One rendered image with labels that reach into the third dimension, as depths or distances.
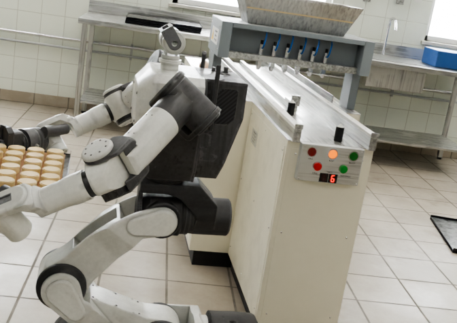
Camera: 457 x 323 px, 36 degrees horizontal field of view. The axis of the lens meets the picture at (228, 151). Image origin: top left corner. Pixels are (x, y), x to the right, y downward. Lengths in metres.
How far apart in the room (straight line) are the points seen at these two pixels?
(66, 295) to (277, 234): 0.92
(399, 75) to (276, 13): 2.89
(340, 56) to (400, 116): 3.42
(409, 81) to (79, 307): 4.39
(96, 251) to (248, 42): 1.50
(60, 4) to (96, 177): 4.78
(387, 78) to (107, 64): 2.43
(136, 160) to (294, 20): 1.78
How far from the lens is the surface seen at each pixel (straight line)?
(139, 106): 1.89
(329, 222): 2.70
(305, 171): 2.57
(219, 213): 2.07
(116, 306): 2.17
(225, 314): 2.27
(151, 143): 1.65
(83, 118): 2.40
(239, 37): 3.24
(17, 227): 1.70
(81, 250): 2.08
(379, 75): 5.95
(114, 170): 1.62
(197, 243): 3.38
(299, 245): 2.70
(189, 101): 1.74
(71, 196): 1.63
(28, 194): 1.64
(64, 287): 2.07
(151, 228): 2.02
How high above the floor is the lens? 1.40
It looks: 14 degrees down
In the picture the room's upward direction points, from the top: 9 degrees clockwise
